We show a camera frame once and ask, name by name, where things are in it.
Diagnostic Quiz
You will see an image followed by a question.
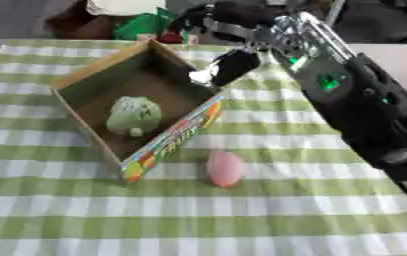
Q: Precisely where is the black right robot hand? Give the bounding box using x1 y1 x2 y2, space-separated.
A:
171 1 280 88

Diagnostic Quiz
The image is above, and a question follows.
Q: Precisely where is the tan cardboard box with print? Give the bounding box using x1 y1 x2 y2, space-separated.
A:
49 37 226 184

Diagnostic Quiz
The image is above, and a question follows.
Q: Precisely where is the green bag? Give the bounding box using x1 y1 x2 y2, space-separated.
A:
110 7 181 41

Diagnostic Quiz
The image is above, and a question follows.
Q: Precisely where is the pink toy egg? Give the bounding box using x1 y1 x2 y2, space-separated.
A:
204 150 245 189

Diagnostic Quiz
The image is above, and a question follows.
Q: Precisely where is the green soft toy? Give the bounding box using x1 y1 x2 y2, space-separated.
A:
105 95 165 138

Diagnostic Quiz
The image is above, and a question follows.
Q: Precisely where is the white bag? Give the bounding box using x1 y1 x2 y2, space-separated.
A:
84 0 168 17

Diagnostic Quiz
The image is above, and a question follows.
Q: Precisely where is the brown bag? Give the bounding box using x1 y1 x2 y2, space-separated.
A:
43 2 116 41

